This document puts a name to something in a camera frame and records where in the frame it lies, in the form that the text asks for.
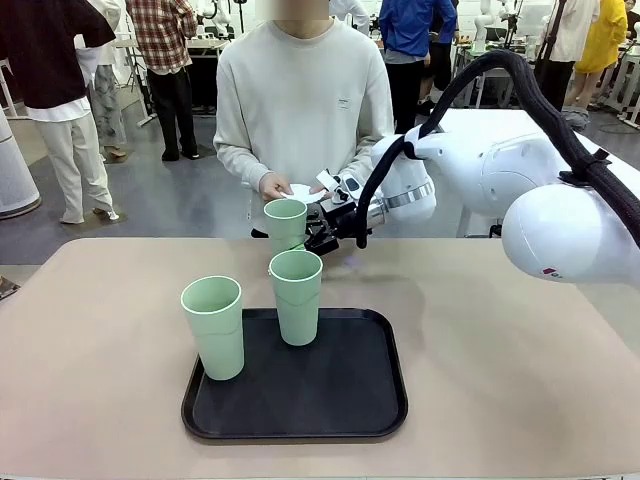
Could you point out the bystander in white shirt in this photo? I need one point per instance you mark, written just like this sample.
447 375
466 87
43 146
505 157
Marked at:
570 30

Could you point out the white side table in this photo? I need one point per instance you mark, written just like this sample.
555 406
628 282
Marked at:
500 125

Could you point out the bystander in plaid shirt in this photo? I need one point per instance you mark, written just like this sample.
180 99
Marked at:
165 45

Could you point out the bystander in blue jacket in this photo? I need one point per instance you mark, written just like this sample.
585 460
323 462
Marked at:
410 30

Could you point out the white background desk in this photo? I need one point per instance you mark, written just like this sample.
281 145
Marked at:
205 45

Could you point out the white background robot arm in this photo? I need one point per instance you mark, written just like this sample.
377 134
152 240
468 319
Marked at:
482 25
217 15

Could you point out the person's right forearm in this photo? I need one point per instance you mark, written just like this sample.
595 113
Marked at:
240 160

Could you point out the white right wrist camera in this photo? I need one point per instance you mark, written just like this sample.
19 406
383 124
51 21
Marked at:
329 181

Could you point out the black plastic tray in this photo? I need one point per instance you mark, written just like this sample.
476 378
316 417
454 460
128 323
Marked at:
300 390

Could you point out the black tripod pole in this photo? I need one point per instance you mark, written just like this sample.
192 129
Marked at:
552 30

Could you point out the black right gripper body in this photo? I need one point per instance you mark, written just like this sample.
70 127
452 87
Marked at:
347 220

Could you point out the person's right hand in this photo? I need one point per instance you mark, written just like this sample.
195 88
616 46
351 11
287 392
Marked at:
272 186

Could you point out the person in beige sweatshirt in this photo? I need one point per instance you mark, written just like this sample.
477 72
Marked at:
300 100

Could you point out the person's left forearm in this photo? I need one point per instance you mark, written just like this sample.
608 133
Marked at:
357 165

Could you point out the person's left hand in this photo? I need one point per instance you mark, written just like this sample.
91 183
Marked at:
319 190

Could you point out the pale green plastic cup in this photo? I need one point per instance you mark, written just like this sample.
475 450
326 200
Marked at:
215 340
285 220
296 305

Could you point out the grey cloth bundle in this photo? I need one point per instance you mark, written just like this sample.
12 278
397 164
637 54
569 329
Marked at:
575 119

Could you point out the bystander in black top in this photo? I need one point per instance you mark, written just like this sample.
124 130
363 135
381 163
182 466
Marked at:
45 50

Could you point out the white scalloped paper coaster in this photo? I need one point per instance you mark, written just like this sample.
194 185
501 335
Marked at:
300 191

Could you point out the bystander in patterned trousers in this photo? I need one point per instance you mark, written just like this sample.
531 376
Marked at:
107 100

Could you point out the bystander in yellow coat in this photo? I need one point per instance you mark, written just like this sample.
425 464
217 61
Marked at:
602 40

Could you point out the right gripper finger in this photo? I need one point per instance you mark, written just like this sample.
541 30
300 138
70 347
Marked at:
322 244
316 220

